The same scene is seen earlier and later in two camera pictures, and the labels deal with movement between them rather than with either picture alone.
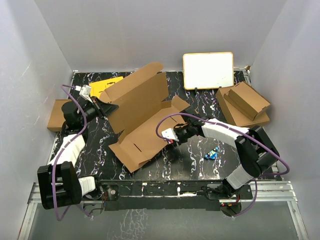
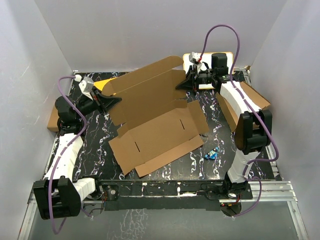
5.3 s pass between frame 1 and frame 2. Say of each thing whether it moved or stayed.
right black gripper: moved
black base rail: stayed
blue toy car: stayed
